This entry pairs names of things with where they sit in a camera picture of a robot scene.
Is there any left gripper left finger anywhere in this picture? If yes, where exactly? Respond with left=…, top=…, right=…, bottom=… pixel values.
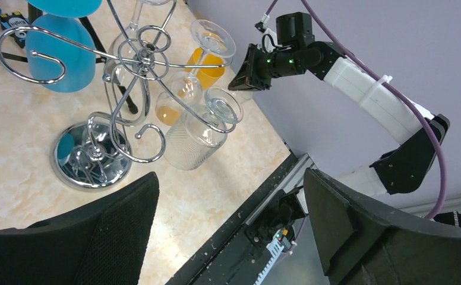
left=0, top=172, right=160, bottom=284

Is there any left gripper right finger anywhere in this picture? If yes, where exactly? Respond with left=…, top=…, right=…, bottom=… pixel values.
left=304, top=168, right=461, bottom=284

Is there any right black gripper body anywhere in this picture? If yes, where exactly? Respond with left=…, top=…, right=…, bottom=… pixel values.
left=246, top=43, right=272, bottom=88

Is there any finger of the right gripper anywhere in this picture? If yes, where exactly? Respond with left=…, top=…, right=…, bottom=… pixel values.
left=228, top=44, right=254, bottom=91

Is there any yellow plastic wine glass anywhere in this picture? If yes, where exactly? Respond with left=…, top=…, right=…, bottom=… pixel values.
left=186, top=47, right=225, bottom=91

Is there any clear ribbed wine glass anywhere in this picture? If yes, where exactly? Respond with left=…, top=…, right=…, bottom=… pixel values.
left=163, top=87, right=244, bottom=171

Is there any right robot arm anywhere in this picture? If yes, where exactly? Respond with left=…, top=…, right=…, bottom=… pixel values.
left=228, top=12, right=450, bottom=196

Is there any clear wine glass right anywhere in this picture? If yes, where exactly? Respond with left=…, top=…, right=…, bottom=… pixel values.
left=156, top=20, right=236, bottom=126

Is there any chrome wine glass rack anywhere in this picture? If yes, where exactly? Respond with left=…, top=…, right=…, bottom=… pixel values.
left=0, top=0, right=239, bottom=193

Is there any clear wine glass back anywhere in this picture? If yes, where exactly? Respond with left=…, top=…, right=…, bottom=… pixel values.
left=103, top=1, right=168, bottom=86

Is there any blue plastic wine glass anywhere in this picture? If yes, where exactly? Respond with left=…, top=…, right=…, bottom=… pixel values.
left=25, top=0, right=102, bottom=93

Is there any black music stand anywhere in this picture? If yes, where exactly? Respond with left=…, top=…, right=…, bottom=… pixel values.
left=0, top=1, right=113, bottom=93

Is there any blue orange toy car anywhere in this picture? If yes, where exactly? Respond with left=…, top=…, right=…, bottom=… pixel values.
left=0, top=9, right=29, bottom=49

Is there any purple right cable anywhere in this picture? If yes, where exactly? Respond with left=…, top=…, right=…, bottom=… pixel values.
left=261, top=0, right=449, bottom=220

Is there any black front rail base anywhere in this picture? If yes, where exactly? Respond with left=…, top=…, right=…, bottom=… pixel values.
left=168, top=154, right=315, bottom=284

